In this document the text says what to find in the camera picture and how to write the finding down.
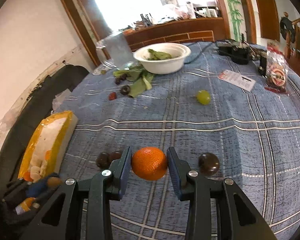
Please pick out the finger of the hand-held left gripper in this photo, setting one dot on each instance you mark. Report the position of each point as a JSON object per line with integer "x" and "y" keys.
{"x": 37, "y": 188}
{"x": 43, "y": 198}

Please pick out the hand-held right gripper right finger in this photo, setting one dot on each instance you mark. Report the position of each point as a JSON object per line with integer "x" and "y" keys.
{"x": 173, "y": 170}

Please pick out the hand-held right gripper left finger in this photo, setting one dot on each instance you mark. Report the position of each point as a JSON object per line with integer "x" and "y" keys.
{"x": 126, "y": 165}

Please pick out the pale apple slice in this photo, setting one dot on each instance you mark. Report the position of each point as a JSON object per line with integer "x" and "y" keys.
{"x": 37, "y": 171}

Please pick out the yellow foam box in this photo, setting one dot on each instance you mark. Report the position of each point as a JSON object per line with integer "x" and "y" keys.
{"x": 55, "y": 130}

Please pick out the dark red jujube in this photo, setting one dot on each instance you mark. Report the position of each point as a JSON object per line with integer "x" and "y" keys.
{"x": 115, "y": 157}
{"x": 103, "y": 160}

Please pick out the dark purple passion fruit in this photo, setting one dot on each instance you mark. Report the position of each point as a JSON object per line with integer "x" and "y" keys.
{"x": 209, "y": 163}

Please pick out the small red jujube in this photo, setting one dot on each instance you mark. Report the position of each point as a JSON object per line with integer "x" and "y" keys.
{"x": 112, "y": 96}

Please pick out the dark plum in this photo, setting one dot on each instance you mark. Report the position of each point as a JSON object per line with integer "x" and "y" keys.
{"x": 125, "y": 90}
{"x": 118, "y": 80}

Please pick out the green grape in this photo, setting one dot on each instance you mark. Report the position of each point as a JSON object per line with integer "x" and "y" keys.
{"x": 203, "y": 97}

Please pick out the leafy greens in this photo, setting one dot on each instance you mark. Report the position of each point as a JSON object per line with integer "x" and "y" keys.
{"x": 140, "y": 85}

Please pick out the black chair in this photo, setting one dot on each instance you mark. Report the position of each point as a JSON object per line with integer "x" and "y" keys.
{"x": 40, "y": 92}

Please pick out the white bowl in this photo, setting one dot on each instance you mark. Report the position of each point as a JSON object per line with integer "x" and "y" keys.
{"x": 165, "y": 65}

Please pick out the white and red paper card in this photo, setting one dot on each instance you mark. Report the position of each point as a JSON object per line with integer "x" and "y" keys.
{"x": 236, "y": 80}

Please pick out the green leaf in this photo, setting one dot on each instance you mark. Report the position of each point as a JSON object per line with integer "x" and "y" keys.
{"x": 160, "y": 55}

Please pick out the black electronic device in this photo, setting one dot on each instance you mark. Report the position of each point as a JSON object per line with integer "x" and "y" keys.
{"x": 237, "y": 53}

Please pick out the black power adapter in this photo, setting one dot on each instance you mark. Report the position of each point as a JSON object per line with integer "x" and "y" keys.
{"x": 262, "y": 66}

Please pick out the wooden counter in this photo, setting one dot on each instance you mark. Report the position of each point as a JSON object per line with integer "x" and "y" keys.
{"x": 177, "y": 30}

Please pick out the clear snack packet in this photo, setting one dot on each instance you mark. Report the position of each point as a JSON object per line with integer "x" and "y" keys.
{"x": 277, "y": 72}

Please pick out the wooden stair railing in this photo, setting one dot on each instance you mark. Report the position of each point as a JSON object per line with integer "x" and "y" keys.
{"x": 288, "y": 45}

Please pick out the black jacket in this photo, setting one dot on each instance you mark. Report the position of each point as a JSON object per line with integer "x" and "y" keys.
{"x": 286, "y": 27}

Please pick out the wooden door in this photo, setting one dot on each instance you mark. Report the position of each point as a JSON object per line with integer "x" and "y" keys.
{"x": 267, "y": 12}

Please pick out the green bamboo wall decal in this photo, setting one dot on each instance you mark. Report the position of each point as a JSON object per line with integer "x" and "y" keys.
{"x": 233, "y": 7}

